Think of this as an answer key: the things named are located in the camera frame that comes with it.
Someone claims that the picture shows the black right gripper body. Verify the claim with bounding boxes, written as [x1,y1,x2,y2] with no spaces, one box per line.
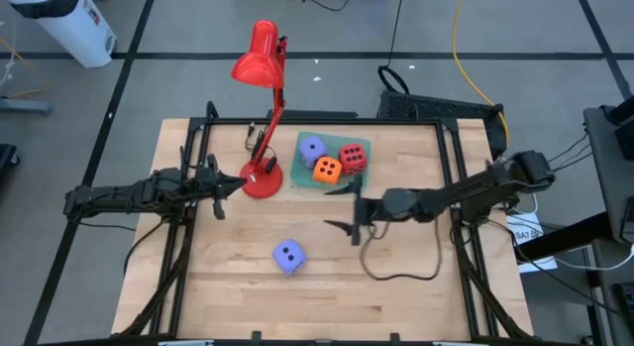
[351,176,386,247]

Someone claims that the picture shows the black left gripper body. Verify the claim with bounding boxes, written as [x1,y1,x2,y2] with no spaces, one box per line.
[195,154,227,222]

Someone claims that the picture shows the orange foam die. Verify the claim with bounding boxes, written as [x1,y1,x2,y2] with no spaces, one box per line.
[312,156,344,185]

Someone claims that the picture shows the red foam die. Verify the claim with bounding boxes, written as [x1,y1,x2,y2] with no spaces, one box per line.
[338,143,369,176]

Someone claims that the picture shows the purple foam die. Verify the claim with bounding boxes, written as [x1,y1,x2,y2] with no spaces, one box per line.
[298,136,329,169]
[271,238,307,277]

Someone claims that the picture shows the teal translucent plastic tray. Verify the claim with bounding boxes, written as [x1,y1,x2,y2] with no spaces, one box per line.
[289,131,372,191]

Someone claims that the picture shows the black mesh computer case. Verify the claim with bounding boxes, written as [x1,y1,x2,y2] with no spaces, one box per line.
[375,90,507,160]

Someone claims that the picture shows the red desk lamp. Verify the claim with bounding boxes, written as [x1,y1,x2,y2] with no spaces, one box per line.
[231,19,288,200]

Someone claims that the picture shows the white paper label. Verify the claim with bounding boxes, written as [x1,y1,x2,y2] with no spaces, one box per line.
[505,211,559,274]

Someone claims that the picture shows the grey floor stand base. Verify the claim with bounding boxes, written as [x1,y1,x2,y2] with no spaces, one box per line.
[0,97,53,116]

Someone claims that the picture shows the black caster wheel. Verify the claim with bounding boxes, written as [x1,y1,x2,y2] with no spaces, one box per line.
[0,143,21,176]

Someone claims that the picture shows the white cylindrical bin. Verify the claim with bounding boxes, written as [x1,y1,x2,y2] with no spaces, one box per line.
[4,0,119,68]

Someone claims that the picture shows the grey desk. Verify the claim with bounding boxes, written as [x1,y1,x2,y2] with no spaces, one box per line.
[582,95,634,246]

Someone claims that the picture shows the black lamp power cord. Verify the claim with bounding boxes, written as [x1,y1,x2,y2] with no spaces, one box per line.
[245,121,278,174]

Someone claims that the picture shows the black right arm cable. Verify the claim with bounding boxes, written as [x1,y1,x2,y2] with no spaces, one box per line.
[359,221,443,282]

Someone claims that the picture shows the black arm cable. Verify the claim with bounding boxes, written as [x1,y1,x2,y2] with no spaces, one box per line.
[123,219,167,277]
[359,221,443,282]

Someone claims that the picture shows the black aluminium rig frame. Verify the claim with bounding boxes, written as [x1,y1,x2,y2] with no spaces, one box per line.
[118,100,534,346]

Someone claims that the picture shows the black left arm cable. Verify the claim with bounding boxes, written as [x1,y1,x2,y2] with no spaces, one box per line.
[123,219,167,277]

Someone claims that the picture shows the white cable bundle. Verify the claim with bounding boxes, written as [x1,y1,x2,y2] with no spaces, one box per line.
[504,191,541,216]

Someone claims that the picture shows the black hanging cable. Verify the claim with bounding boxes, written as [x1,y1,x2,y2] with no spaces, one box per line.
[377,0,412,95]

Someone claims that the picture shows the yellow cable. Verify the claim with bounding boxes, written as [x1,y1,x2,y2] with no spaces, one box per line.
[451,0,510,142]

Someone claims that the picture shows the black floor cable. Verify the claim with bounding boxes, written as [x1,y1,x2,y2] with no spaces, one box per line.
[275,0,358,13]

